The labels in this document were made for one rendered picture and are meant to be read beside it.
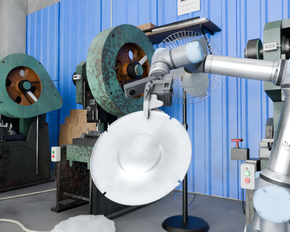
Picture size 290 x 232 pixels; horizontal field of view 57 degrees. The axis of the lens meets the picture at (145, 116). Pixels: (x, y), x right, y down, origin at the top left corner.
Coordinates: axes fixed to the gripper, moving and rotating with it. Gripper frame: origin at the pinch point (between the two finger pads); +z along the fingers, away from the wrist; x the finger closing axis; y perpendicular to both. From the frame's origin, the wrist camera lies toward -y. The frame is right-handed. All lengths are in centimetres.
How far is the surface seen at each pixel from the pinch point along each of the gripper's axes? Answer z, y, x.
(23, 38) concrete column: -399, -332, 161
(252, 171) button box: -34, 44, 74
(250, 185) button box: -29, 43, 80
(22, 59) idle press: -210, -203, 99
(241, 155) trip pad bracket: -47, 40, 78
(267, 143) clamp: -64, 59, 85
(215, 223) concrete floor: -49, 28, 174
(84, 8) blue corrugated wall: -365, -169, 100
